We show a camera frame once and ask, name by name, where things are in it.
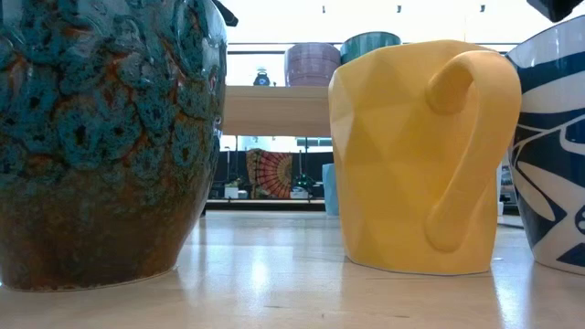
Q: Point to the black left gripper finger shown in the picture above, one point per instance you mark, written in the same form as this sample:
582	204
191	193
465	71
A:
227	13

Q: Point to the dark purple ribbed mug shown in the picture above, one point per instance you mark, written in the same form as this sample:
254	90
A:
311	64

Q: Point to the dark teal brown glazed mug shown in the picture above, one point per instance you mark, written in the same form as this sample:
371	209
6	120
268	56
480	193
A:
105	146

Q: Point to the yellow-orange faceted mug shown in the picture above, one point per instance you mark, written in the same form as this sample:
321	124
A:
388	160

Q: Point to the wooden shelf riser, black legs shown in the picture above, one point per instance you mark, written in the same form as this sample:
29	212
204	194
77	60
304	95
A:
274	109

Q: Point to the orange mandala tapestry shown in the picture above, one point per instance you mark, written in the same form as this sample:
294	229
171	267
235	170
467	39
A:
272	173

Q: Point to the black device with green light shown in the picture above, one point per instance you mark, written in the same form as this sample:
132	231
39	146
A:
302	185

